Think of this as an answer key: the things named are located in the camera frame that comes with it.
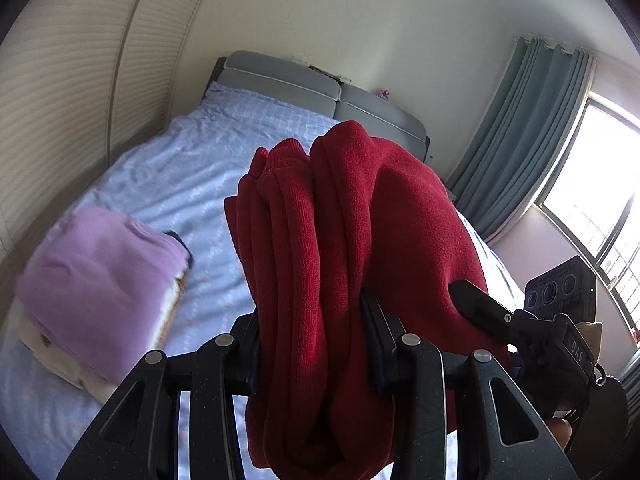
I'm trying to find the red sweatshirt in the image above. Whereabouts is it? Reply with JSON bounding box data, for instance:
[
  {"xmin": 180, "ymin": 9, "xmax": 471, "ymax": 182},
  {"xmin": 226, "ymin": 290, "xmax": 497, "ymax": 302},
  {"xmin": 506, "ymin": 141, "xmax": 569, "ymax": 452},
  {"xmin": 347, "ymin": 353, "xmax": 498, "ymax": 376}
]
[{"xmin": 224, "ymin": 122, "xmax": 508, "ymax": 479}]

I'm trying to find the person's right hand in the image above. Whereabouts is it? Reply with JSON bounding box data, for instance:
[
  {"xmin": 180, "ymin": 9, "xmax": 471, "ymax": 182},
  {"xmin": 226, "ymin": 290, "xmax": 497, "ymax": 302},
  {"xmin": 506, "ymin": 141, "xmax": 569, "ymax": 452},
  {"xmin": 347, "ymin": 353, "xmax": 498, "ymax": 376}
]
[{"xmin": 544, "ymin": 320, "xmax": 604, "ymax": 451}]

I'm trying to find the folded white patterned garment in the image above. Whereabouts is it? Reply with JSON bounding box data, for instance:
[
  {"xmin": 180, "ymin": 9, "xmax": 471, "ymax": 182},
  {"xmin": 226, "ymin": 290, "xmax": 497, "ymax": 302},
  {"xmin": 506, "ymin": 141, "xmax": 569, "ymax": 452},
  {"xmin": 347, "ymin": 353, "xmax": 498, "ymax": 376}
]
[{"xmin": 20, "ymin": 305, "xmax": 120, "ymax": 402}]

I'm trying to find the teal curtain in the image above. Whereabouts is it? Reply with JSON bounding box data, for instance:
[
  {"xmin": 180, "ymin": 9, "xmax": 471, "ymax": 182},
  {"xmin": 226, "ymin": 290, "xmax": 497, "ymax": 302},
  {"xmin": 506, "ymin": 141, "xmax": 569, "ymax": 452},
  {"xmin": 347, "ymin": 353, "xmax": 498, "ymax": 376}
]
[{"xmin": 446, "ymin": 37, "xmax": 594, "ymax": 243}]

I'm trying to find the folded purple garment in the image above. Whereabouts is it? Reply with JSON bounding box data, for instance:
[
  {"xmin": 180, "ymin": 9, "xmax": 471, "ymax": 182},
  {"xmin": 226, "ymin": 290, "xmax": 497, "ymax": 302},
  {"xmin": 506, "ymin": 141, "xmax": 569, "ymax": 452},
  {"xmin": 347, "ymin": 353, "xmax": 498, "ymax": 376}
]
[{"xmin": 16, "ymin": 206, "xmax": 193, "ymax": 385}]

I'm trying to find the folded brown checked garment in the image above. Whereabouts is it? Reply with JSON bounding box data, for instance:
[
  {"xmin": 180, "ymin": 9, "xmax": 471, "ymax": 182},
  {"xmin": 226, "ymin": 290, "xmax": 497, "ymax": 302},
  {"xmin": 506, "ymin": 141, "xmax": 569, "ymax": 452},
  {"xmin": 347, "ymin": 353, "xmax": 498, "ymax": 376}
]
[{"xmin": 148, "ymin": 270, "xmax": 189, "ymax": 350}]

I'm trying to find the grey padded headboard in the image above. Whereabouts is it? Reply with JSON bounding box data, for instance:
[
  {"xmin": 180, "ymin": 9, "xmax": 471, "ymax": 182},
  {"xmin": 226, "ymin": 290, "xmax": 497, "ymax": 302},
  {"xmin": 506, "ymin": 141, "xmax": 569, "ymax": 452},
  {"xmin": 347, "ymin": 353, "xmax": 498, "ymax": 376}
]
[{"xmin": 207, "ymin": 51, "xmax": 431, "ymax": 162}]

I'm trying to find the beige louvered wardrobe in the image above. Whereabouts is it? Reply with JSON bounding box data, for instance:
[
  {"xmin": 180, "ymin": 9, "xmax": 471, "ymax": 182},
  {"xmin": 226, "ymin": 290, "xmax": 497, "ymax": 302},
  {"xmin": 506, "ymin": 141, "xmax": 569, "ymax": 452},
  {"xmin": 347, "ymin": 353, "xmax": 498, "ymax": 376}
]
[{"xmin": 1, "ymin": 0, "xmax": 202, "ymax": 268}]

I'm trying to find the black camera box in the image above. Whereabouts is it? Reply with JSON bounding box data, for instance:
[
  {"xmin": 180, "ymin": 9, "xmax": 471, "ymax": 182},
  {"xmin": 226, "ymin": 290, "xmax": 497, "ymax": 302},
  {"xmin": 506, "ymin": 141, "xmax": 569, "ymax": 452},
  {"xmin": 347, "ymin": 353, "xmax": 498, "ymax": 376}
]
[{"xmin": 524, "ymin": 256, "xmax": 597, "ymax": 324}]

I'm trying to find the window with metal frame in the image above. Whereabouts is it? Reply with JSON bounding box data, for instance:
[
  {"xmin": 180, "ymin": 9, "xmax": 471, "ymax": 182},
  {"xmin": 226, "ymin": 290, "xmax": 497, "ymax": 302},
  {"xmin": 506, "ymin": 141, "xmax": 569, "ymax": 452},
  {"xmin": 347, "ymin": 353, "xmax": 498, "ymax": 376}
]
[{"xmin": 536, "ymin": 92, "xmax": 639, "ymax": 339}]

